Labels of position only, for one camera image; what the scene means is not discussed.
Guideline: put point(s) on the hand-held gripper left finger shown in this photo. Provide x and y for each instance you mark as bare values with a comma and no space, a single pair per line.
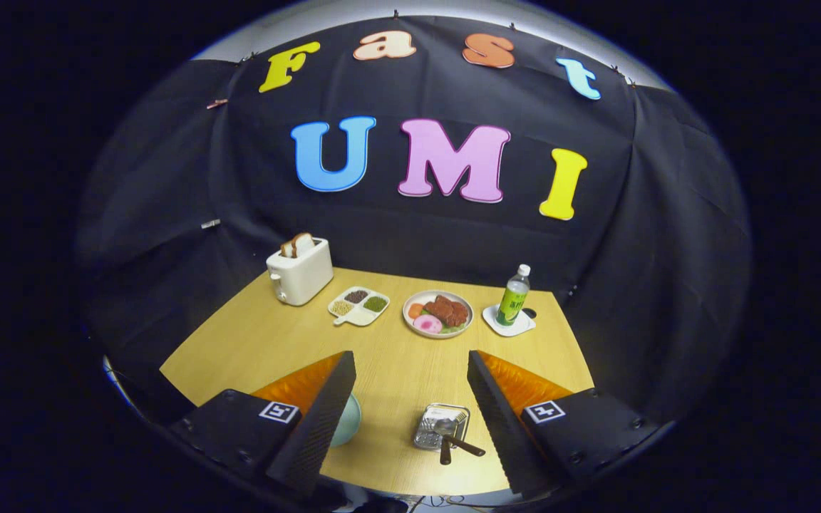
314,424

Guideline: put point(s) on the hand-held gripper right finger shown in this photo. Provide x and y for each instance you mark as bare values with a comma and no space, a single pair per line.
499,420

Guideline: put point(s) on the pale green plate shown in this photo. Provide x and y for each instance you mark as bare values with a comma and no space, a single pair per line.
348,420

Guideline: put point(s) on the white square coaster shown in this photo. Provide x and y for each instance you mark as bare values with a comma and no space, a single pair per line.
507,330

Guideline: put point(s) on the green lettuce leaf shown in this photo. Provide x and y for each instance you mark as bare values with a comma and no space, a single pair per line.
452,329

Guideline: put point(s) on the green drink bottle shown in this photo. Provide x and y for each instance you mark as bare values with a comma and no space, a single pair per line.
512,303

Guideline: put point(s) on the white divided bean dish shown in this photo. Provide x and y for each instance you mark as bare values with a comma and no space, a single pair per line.
358,313

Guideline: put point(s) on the red meat piece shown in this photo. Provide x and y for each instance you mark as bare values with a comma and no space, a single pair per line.
446,311

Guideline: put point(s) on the white plate with food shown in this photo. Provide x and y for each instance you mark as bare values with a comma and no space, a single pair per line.
410,324

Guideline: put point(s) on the orange carrot slice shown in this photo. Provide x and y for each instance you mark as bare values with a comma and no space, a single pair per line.
416,311

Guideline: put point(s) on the white toaster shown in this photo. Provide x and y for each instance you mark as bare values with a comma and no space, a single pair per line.
303,278

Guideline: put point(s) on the small toast slice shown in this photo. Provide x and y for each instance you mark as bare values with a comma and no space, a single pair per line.
287,249

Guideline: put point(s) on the large toast slice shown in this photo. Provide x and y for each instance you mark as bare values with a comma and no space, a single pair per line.
303,244

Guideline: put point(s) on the reddish cloth clip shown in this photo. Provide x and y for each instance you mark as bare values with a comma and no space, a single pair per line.
217,104

